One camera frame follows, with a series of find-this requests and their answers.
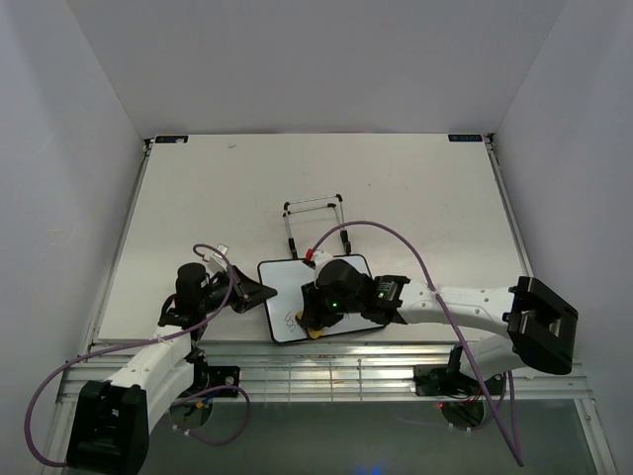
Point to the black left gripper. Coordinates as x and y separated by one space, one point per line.
247 293

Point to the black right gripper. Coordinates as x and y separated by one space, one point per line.
316 315

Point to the small black-framed whiteboard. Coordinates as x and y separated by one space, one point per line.
287 276

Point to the yellow bone-shaped eraser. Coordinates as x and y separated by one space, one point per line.
311 333

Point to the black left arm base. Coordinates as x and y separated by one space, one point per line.
208 374

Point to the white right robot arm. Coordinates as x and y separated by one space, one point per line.
499 329

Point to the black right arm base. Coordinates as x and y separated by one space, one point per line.
444 380

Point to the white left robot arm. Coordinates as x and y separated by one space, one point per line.
115 417

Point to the blue label top left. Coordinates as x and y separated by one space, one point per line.
171 139

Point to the blue label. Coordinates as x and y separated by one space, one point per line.
465 138
171 139

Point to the blue label top right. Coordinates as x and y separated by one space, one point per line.
465 138

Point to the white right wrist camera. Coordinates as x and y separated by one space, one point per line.
317 258

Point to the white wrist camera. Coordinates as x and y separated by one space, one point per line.
317 258
215 259

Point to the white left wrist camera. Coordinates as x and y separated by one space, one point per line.
215 259

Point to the black wire whiteboard stand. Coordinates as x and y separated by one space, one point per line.
327 210

